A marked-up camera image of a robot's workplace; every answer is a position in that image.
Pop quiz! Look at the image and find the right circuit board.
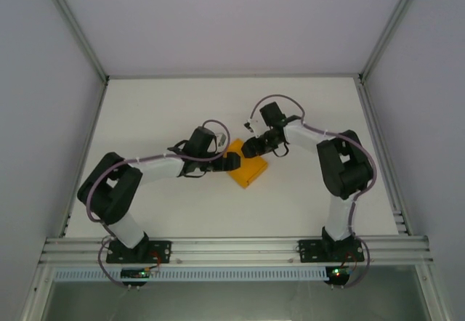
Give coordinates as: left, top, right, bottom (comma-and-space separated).
328, 266, 355, 279

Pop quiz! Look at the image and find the left circuit board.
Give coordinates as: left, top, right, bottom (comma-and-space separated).
121, 268, 161, 280

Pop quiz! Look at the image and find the circuit board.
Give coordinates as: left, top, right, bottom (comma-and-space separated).
328, 266, 355, 279
121, 268, 161, 280

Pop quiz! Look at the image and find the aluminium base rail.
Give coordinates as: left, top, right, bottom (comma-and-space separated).
39, 236, 435, 264

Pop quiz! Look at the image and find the aluminium table back rail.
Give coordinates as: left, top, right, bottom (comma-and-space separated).
108, 73, 361, 80

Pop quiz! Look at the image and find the aluminium table side rail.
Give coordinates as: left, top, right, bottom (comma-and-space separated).
357, 79, 412, 235
60, 79, 110, 242

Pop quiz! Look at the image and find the white slotted cable duct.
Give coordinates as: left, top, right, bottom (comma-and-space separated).
54, 267, 328, 283

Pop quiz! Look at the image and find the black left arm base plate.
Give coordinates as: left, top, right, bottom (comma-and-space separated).
105, 240, 172, 264

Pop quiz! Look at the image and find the aluminium frame post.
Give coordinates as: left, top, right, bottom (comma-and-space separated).
36, 0, 110, 83
358, 0, 426, 83

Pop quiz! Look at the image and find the red right base wire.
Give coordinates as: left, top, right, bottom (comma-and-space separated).
344, 251, 360, 272

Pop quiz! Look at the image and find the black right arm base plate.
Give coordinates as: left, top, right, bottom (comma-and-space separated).
297, 239, 365, 264

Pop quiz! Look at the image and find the orange paper box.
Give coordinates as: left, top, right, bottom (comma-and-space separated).
225, 138, 270, 190

